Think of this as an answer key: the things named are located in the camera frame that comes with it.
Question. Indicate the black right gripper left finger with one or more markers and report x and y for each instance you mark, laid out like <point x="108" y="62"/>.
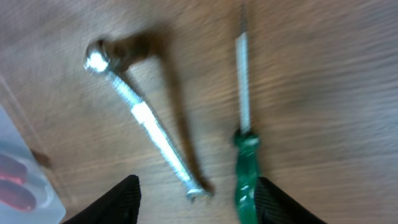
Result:
<point x="120" y="205"/>

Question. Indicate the clear plastic container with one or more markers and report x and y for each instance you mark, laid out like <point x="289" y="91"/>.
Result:
<point x="49" y="209"/>

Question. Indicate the silver combination wrench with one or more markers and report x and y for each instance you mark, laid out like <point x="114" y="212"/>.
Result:
<point x="111" y="60"/>

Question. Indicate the red handled snips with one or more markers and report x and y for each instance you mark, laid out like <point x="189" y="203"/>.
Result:
<point x="13" y="192"/>

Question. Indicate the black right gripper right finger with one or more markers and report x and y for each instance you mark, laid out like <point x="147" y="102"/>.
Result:
<point x="274" y="206"/>

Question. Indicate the green handled screwdriver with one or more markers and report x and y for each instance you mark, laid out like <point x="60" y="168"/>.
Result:
<point x="247" y="142"/>

